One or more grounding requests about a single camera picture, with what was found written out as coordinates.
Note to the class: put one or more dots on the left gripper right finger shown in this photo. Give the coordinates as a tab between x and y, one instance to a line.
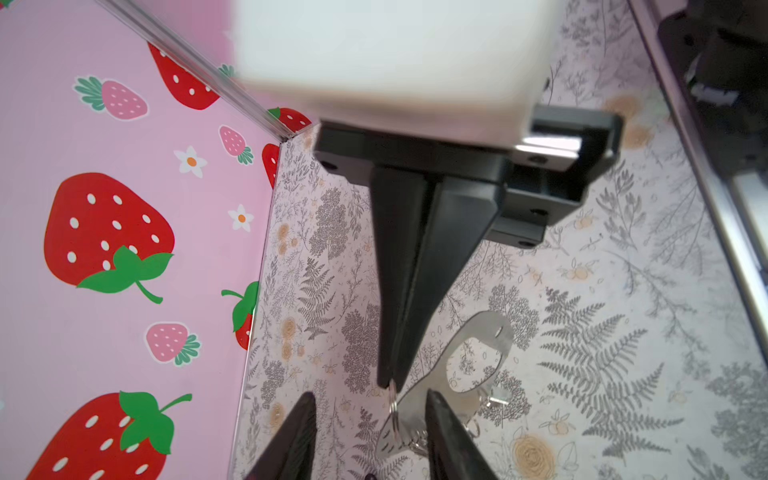
452	454

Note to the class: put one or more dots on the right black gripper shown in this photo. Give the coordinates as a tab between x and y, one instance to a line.
432	202

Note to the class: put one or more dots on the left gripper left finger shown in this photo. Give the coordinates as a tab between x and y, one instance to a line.
290	453

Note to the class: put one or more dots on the small silver key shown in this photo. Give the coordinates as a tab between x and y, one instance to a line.
494	396

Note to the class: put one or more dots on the left aluminium corner post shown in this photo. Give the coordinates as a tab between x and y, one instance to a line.
152	29

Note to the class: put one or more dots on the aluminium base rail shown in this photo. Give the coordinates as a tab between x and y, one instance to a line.
711	60

